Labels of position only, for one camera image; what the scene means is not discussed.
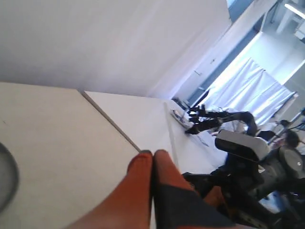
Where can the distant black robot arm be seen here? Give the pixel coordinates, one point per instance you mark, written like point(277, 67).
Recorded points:
point(205, 120)

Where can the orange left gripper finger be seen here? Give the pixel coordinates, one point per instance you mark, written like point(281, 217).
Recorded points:
point(129, 205)

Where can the white backdrop curtain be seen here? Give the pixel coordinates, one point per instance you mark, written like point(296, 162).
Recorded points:
point(134, 47)

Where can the seated person in white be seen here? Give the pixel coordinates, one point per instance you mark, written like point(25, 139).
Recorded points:
point(287, 137)

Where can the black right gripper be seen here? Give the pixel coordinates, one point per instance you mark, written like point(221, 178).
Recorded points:
point(267, 194)

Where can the round stainless steel plate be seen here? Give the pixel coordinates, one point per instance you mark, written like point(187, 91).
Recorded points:
point(9, 177)

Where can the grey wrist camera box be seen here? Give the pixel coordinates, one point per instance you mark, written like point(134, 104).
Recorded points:
point(244, 146)

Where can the blue patterned plate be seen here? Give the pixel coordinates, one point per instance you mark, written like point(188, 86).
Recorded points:
point(181, 118)

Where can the adjacent white table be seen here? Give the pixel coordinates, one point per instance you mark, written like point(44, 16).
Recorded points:
point(147, 123)

